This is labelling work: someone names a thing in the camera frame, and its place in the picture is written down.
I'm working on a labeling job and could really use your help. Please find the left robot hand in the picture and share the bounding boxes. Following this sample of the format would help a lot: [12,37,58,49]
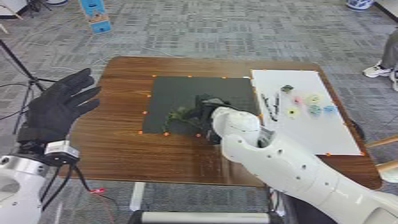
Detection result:
[17,67,104,148]

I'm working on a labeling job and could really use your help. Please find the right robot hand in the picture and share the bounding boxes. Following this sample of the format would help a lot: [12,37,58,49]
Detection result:
[189,94,239,145]

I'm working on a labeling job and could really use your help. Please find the dark mat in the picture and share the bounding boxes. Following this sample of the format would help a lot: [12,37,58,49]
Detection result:
[139,76,262,138]

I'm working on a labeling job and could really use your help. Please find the black tripod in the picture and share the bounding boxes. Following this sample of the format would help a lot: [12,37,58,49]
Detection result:
[0,39,60,125]

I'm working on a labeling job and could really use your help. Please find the white sheet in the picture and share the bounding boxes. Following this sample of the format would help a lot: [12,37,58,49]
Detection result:
[250,68,365,157]

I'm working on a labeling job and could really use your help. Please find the white flower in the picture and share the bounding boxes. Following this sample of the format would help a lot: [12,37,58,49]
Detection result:
[305,93,324,106]

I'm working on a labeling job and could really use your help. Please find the blue standing board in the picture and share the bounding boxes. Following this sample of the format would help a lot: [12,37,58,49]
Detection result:
[79,0,115,35]

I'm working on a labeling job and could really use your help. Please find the pale grey bar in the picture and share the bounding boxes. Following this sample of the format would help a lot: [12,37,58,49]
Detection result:
[139,211,273,224]

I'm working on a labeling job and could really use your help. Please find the wooden chair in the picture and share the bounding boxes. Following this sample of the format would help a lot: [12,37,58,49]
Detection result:
[365,134,398,184]

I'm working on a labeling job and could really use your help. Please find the person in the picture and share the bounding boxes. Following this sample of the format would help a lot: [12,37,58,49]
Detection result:
[362,29,398,92]

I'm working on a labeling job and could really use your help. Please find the blue and white vase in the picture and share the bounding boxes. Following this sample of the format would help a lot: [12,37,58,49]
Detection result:
[346,0,378,12]

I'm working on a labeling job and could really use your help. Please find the black cable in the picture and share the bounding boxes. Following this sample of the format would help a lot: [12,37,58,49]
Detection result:
[40,162,122,212]

